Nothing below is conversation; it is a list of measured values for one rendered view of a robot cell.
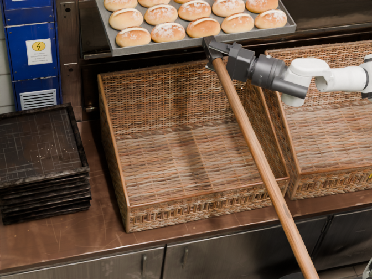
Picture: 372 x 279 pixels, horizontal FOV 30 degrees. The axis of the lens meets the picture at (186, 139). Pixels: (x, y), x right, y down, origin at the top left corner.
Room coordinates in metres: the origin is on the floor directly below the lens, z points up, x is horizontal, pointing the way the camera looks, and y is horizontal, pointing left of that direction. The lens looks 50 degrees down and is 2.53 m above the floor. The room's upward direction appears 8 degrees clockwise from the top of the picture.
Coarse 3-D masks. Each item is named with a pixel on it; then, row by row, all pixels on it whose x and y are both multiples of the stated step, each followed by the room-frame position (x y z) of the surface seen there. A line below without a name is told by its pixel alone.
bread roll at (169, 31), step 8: (160, 24) 1.47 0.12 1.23; (168, 24) 1.47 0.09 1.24; (176, 24) 1.48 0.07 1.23; (152, 32) 1.46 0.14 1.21; (160, 32) 1.45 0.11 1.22; (168, 32) 1.45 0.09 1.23; (176, 32) 1.46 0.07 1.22; (184, 32) 1.48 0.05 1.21; (160, 40) 1.44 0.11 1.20; (168, 40) 1.44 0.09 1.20
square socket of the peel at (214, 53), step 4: (208, 36) 1.48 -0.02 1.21; (212, 36) 1.48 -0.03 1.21; (204, 40) 1.46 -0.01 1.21; (208, 40) 1.46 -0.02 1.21; (212, 40) 1.46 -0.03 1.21; (204, 44) 1.45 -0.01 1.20; (208, 44) 1.44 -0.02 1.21; (204, 48) 1.45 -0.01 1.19; (208, 48) 1.43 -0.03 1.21; (208, 52) 1.42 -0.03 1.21; (212, 52) 1.41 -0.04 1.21; (216, 52) 1.42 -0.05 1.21; (220, 52) 1.42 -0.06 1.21; (208, 56) 1.41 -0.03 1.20; (212, 56) 1.40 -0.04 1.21; (216, 56) 1.40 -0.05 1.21; (220, 56) 1.40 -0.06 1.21; (212, 60) 1.39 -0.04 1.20; (212, 64) 1.39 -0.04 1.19
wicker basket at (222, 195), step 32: (192, 64) 1.73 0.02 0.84; (224, 64) 1.77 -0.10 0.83; (128, 96) 1.63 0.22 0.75; (160, 96) 1.66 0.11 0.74; (192, 96) 1.70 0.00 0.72; (224, 96) 1.74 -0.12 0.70; (256, 96) 1.70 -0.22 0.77; (128, 128) 1.59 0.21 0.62; (160, 128) 1.63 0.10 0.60; (192, 128) 1.66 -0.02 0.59; (224, 128) 1.68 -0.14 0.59; (256, 128) 1.64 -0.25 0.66; (128, 160) 1.47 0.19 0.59; (160, 160) 1.49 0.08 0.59; (192, 160) 1.51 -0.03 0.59; (224, 160) 1.54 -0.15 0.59; (128, 192) 1.23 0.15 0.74; (160, 192) 1.36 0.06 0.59; (192, 192) 1.38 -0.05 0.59; (224, 192) 1.30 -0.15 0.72; (256, 192) 1.35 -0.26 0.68; (128, 224) 1.18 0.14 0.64; (160, 224) 1.22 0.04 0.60
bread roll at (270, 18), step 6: (264, 12) 1.59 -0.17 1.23; (270, 12) 1.59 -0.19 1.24; (276, 12) 1.59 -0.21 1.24; (282, 12) 1.61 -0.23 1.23; (258, 18) 1.58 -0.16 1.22; (264, 18) 1.57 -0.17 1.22; (270, 18) 1.57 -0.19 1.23; (276, 18) 1.58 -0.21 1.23; (282, 18) 1.59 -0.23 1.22; (258, 24) 1.57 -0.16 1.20; (264, 24) 1.56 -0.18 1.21; (270, 24) 1.57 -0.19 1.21; (276, 24) 1.57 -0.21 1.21; (282, 24) 1.58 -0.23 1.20
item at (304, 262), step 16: (224, 80) 1.32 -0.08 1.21; (240, 112) 1.21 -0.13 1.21; (240, 128) 1.17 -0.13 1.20; (256, 144) 1.11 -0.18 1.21; (256, 160) 1.06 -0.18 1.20; (272, 176) 1.02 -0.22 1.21; (272, 192) 0.97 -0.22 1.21; (288, 224) 0.89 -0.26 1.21; (288, 240) 0.85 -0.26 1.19; (304, 256) 0.81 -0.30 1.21; (304, 272) 0.77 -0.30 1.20
